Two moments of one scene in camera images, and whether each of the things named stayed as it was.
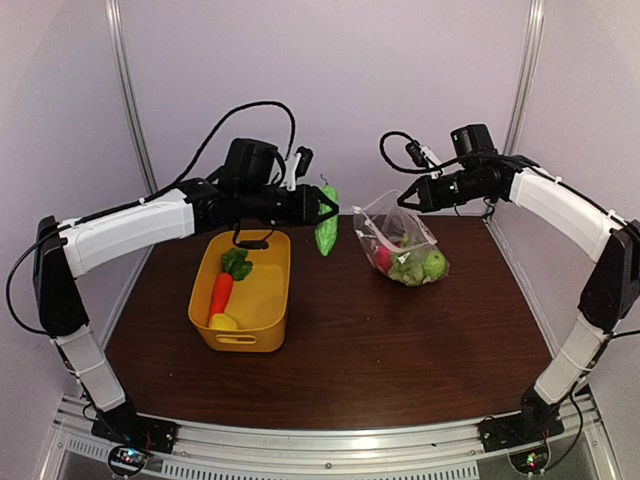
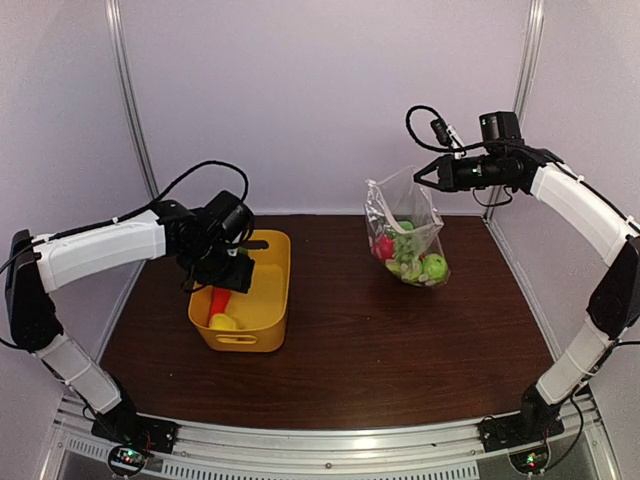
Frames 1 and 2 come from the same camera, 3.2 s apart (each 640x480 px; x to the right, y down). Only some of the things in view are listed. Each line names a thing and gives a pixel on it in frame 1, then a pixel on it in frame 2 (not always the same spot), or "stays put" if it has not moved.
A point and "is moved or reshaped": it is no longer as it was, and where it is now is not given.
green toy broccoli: [326, 230] to [405, 225]
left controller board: [127, 460] stays put
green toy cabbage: [435, 266] stays put
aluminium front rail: [449, 450] stays put
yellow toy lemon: [222, 321] stays put
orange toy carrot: [222, 291] stays put
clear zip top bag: [398, 242] is moved or reshaped
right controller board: [530, 461] stays put
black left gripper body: [258, 205] to [211, 265]
